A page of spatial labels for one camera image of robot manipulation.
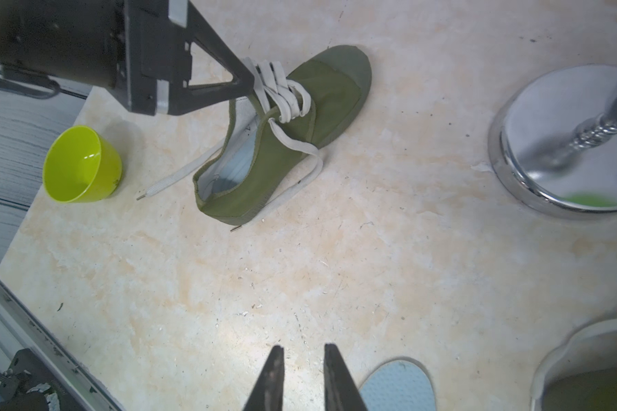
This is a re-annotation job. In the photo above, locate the aluminium rail base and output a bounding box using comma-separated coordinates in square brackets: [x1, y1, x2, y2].
[0, 281, 122, 410]

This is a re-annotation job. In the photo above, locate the olive green shoe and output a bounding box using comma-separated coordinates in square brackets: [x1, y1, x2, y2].
[135, 45, 374, 232]
[530, 319, 617, 410]

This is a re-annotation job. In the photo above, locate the silver metal glass stand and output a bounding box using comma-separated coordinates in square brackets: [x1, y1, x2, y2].
[488, 64, 617, 219]

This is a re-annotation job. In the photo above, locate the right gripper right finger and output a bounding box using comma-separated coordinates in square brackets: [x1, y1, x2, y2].
[323, 344, 367, 411]

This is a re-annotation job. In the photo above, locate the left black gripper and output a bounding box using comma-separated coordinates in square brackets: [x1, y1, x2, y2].
[0, 1, 255, 116]

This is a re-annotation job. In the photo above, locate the green plastic glass on table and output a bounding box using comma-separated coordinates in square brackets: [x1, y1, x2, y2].
[42, 125, 123, 204]

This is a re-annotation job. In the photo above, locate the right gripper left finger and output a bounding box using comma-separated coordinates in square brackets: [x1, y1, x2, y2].
[243, 345, 285, 411]

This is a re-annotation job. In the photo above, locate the grey insole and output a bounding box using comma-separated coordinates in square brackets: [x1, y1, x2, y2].
[359, 357, 437, 411]
[195, 115, 260, 201]

